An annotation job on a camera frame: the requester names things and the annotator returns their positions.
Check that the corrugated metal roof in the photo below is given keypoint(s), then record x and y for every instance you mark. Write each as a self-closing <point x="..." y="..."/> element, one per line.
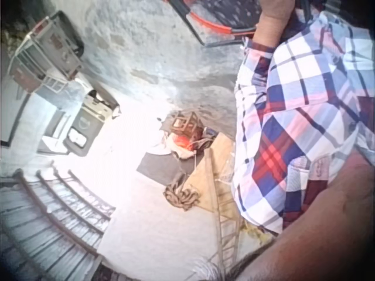
<point x="47" y="222"/>

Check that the wooden ladder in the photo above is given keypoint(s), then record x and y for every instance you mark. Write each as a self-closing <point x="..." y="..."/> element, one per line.
<point x="224" y="213"/>

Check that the tan board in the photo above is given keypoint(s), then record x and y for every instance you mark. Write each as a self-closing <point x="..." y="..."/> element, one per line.
<point x="214" y="178"/>

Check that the dark grey mat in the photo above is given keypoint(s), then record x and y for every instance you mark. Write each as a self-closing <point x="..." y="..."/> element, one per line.
<point x="165" y="168"/>

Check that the wooden stool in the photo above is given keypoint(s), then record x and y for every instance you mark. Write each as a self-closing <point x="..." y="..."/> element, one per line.
<point x="186" y="121"/>

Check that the heap of cloths and bags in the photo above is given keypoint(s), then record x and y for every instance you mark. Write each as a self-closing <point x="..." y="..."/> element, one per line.
<point x="187" y="143"/>

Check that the grey truck cab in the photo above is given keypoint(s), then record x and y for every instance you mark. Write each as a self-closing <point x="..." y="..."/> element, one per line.
<point x="85" y="123"/>

